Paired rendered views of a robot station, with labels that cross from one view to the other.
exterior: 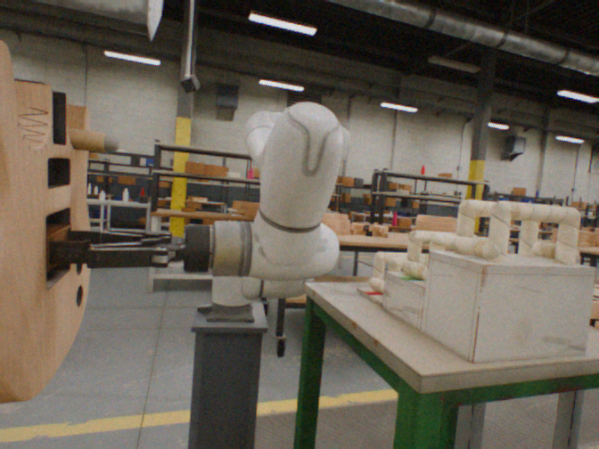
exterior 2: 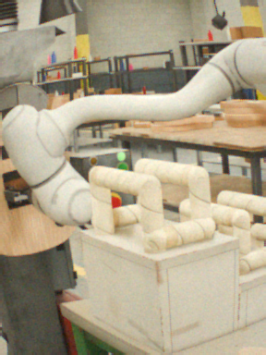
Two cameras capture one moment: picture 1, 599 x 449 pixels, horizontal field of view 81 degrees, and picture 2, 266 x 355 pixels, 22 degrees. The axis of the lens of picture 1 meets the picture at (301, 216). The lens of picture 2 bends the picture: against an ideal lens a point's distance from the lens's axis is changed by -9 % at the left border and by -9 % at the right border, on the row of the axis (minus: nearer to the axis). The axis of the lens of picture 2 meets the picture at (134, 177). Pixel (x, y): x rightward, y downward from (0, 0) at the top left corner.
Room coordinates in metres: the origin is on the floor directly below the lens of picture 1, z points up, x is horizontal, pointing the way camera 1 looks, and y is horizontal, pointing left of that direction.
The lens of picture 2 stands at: (0.49, -1.51, 1.36)
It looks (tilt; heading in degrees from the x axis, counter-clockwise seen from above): 9 degrees down; 80
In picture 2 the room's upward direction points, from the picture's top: 6 degrees counter-clockwise
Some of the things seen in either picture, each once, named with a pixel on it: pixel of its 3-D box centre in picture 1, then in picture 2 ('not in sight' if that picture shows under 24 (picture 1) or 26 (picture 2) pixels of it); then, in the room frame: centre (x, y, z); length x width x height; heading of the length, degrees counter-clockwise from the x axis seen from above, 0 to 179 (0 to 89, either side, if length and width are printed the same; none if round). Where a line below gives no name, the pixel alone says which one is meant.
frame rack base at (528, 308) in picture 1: (504, 301); (159, 284); (0.70, -0.42, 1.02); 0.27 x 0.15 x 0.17; 108
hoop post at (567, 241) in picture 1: (567, 240); (152, 219); (0.68, -0.51, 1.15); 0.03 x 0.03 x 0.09
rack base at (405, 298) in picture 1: (449, 297); (234, 282); (0.84, -0.37, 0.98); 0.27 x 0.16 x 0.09; 108
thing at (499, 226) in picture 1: (498, 236); (102, 205); (0.63, -0.35, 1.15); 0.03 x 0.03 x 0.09
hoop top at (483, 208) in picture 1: (500, 210); (170, 172); (0.73, -0.41, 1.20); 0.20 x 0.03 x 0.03; 107
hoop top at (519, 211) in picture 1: (537, 213); (122, 180); (0.65, -0.43, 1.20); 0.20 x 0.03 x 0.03; 107
